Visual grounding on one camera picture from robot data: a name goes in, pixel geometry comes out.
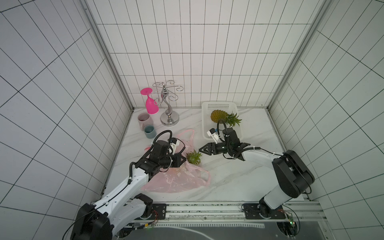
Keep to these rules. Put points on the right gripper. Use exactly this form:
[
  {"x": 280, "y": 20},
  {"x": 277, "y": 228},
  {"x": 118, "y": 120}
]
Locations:
[{"x": 213, "y": 148}]

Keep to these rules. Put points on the yellow pineapple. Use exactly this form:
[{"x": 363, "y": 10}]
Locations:
[{"x": 194, "y": 158}]

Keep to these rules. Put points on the teal small cup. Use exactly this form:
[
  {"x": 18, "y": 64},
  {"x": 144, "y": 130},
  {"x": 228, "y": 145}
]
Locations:
[{"x": 150, "y": 131}]

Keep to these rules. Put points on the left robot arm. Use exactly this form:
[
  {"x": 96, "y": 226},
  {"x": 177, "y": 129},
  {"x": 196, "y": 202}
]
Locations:
[{"x": 103, "y": 219}]

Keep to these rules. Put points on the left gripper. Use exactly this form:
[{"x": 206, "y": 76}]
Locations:
[{"x": 177, "y": 163}]

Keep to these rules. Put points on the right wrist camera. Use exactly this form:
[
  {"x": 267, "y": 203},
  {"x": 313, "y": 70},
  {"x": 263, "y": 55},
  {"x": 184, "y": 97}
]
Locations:
[{"x": 213, "y": 134}]

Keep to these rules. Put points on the green-brown pineapple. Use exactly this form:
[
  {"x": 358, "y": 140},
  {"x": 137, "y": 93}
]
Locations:
[{"x": 229, "y": 119}]

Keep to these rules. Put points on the silver glass holder stand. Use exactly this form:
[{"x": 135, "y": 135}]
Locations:
[{"x": 169, "y": 117}]

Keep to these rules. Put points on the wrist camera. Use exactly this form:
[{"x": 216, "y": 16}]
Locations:
[
  {"x": 174, "y": 145},
  {"x": 213, "y": 134}
]

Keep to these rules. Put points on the pink ceramic mug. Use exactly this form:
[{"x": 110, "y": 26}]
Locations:
[{"x": 144, "y": 120}]

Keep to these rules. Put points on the pink plastic bag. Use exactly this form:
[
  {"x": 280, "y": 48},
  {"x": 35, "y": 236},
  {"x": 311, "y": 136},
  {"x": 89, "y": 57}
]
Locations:
[{"x": 186, "y": 177}]

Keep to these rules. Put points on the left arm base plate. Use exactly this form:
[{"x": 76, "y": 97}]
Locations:
[{"x": 158, "y": 212}]

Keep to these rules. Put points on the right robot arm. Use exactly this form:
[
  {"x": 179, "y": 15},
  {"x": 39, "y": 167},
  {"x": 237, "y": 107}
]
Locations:
[{"x": 292, "y": 175}]

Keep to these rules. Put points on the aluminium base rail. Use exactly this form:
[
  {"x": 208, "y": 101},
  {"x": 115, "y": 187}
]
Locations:
[{"x": 216, "y": 212}]

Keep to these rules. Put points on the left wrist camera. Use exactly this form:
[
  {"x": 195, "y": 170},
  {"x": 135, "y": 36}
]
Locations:
[{"x": 174, "y": 145}]

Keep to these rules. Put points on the magenta wine glass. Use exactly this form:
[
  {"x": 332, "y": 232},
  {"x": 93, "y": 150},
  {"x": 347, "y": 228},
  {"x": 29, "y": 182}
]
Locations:
[{"x": 151, "y": 105}]

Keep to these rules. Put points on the white plastic basket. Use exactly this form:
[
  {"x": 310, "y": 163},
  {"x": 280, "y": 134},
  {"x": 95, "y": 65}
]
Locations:
[{"x": 208, "y": 107}]

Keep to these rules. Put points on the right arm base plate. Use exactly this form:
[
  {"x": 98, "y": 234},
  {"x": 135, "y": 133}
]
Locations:
[{"x": 253, "y": 211}]

